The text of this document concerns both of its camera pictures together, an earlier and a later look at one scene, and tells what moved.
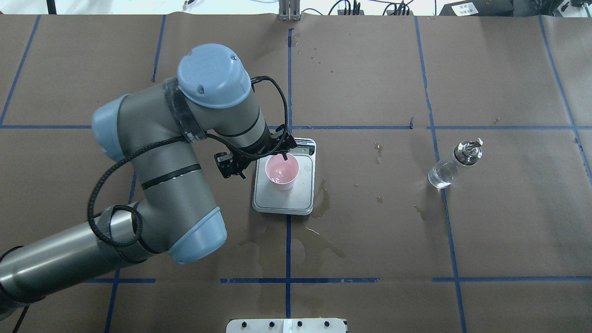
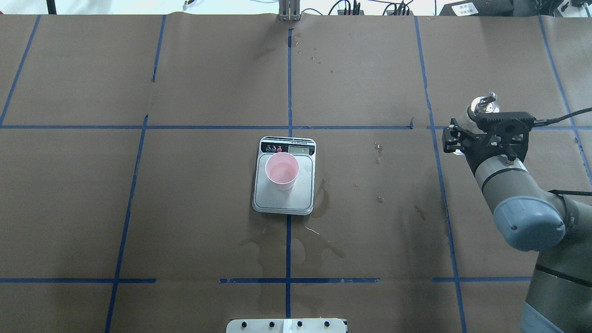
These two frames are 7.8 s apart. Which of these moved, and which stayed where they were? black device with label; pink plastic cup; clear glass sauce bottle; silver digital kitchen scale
Moved: clear glass sauce bottle
Stayed: black device with label; silver digital kitchen scale; pink plastic cup
